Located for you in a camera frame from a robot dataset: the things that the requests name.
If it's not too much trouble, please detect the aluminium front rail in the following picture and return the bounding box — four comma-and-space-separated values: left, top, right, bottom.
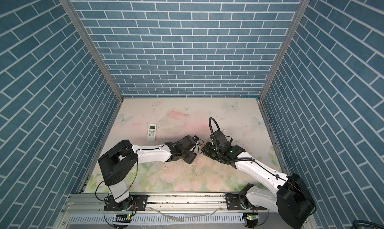
63, 188, 278, 214

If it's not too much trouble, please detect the left controller board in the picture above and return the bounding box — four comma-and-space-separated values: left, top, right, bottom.
113, 214, 132, 229

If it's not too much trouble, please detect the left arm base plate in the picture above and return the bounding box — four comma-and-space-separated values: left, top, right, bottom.
105, 195, 148, 213

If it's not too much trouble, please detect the controller board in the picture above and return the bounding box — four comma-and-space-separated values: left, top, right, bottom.
113, 214, 132, 229
243, 213, 259, 229

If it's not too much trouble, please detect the right controller board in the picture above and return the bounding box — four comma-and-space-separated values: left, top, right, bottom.
243, 213, 259, 229

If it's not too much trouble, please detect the white remote with display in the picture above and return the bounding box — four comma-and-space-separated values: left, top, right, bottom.
147, 124, 157, 141

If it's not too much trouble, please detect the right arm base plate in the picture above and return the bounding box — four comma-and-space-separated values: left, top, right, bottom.
224, 193, 267, 211

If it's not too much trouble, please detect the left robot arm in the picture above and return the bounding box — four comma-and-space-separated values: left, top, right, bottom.
98, 135, 200, 203

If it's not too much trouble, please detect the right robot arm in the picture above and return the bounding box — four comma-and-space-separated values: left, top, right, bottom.
202, 130, 316, 229

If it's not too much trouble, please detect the black corrugated cable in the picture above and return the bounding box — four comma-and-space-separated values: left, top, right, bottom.
208, 117, 254, 165

